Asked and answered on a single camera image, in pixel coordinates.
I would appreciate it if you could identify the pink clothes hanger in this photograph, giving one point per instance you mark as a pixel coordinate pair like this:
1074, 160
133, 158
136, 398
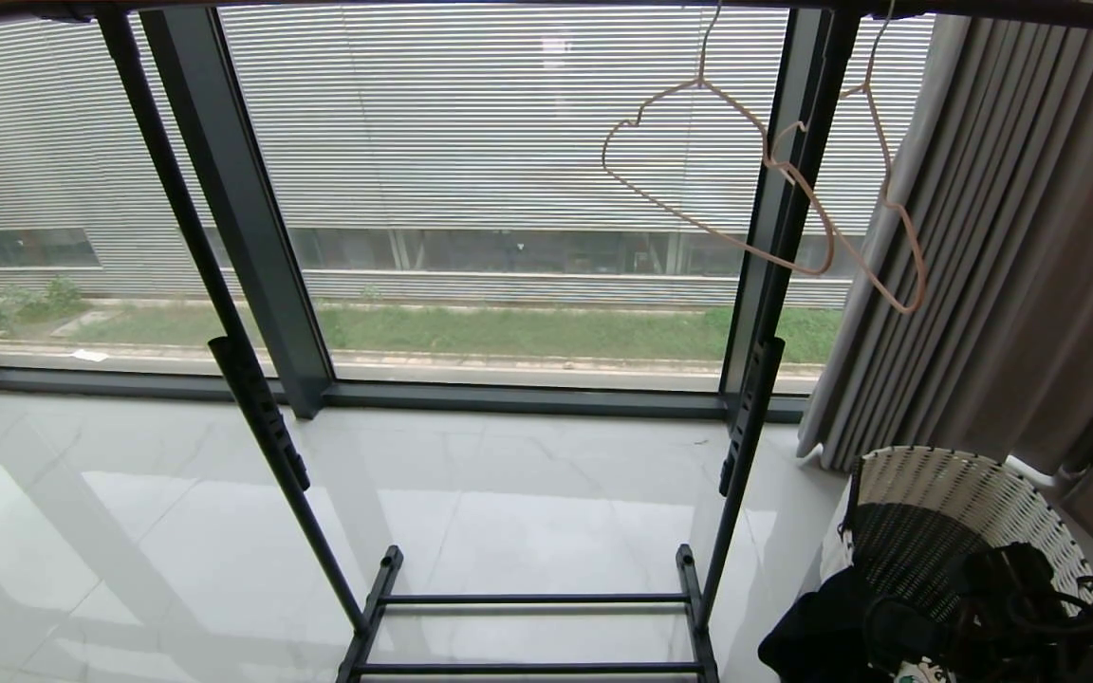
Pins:
888, 190
734, 104

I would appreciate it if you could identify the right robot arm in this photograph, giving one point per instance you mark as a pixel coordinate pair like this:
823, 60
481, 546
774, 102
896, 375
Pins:
1002, 588

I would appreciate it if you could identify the black clothes rack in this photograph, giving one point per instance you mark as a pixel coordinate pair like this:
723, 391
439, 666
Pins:
262, 417

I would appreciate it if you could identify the white laundry basket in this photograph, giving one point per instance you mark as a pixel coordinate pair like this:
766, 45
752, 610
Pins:
945, 474

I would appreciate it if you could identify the window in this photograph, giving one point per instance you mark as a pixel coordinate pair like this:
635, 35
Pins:
233, 190

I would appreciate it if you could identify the black garment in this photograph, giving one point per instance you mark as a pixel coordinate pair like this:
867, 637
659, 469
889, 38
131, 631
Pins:
822, 626

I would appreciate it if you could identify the beige curtain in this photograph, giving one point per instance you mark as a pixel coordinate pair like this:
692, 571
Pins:
1021, 237

